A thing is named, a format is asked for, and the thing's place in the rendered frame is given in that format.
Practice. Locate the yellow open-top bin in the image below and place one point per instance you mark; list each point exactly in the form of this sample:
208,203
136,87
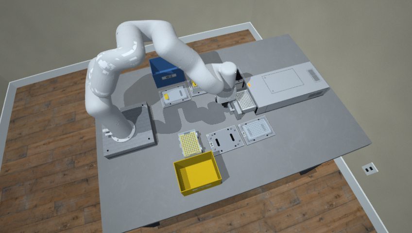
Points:
197,173

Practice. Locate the dark blue bin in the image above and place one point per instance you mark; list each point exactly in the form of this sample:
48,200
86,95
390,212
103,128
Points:
165,73

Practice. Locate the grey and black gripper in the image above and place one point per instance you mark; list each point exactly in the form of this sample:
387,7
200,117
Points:
224,97

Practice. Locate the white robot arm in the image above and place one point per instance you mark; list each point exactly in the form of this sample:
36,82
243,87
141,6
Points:
104,70

